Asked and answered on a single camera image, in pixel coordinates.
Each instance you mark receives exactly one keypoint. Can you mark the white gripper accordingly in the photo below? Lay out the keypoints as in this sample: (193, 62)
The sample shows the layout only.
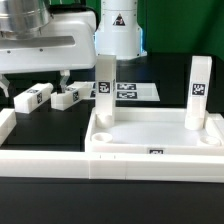
(66, 43)

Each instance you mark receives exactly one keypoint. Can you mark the white desk tabletop tray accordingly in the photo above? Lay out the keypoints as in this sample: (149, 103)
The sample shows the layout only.
(155, 131)

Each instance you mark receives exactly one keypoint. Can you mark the white marker sheet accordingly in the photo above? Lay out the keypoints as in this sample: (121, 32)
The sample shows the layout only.
(136, 92)

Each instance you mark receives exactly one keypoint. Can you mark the white U-shaped fence frame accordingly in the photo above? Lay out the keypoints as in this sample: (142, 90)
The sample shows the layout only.
(96, 165)

